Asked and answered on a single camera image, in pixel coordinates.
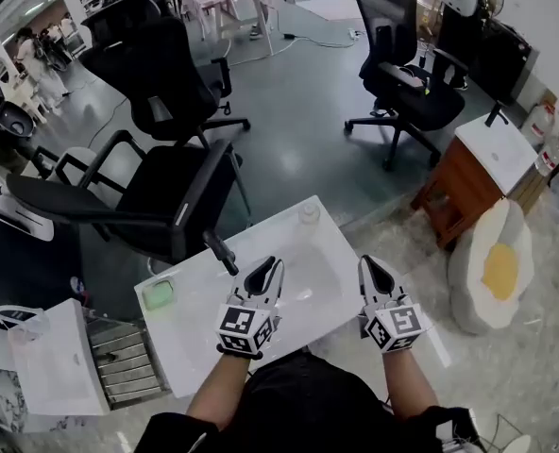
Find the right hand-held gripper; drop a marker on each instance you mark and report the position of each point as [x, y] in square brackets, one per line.
[397, 326]

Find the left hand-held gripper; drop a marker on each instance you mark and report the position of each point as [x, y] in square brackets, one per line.
[242, 328]

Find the person's right forearm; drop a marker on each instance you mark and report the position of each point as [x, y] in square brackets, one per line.
[409, 385]

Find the person's left forearm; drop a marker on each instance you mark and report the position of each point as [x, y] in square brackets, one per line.
[218, 390]

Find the white ceramic sink basin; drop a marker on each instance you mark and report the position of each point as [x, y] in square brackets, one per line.
[194, 328]

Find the wooden cabinet with white sink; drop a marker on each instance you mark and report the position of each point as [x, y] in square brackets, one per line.
[463, 182]

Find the large clear water bottle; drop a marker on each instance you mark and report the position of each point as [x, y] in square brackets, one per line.
[552, 154]
[541, 118]

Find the small white sink basin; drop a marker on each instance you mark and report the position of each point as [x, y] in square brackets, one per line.
[57, 361]

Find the green soap bar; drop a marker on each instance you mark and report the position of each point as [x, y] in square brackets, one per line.
[158, 295]

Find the egg-shaped cushion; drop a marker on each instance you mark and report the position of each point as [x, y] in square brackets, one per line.
[492, 272]

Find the person's black shirt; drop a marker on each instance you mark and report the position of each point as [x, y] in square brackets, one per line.
[308, 408]

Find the black mesh reclining office chair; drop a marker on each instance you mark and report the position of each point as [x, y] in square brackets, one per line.
[157, 196]

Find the metal rack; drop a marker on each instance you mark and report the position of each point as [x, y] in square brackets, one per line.
[128, 361]

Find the small yellow object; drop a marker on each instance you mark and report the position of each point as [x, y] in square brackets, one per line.
[426, 90]

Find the black office chair with headrest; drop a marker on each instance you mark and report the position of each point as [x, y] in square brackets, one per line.
[402, 78]

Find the black padded office chair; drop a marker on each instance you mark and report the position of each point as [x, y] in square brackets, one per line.
[166, 73]

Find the white power strip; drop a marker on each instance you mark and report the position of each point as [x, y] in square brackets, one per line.
[353, 33]

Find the black cabinet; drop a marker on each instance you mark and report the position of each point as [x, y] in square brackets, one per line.
[492, 59]

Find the marble pattern panel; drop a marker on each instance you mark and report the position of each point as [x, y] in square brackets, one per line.
[1, 401]

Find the black shampoo basin chair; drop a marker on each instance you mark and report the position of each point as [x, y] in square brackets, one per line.
[10, 116]

